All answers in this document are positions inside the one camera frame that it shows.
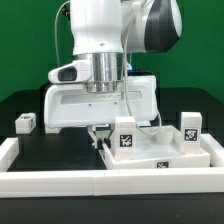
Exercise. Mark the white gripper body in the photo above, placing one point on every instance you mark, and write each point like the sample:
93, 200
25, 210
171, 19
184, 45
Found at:
71, 105

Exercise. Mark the white square tabletop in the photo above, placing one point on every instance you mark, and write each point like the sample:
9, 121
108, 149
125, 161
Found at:
156, 152

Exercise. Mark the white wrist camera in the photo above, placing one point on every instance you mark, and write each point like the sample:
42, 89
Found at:
75, 72

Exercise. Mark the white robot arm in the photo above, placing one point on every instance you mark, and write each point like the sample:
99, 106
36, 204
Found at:
95, 88

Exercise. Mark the white U-shaped obstacle fence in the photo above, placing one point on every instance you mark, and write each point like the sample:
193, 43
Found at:
102, 182

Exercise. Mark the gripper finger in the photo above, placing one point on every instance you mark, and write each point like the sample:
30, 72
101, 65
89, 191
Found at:
97, 142
107, 138

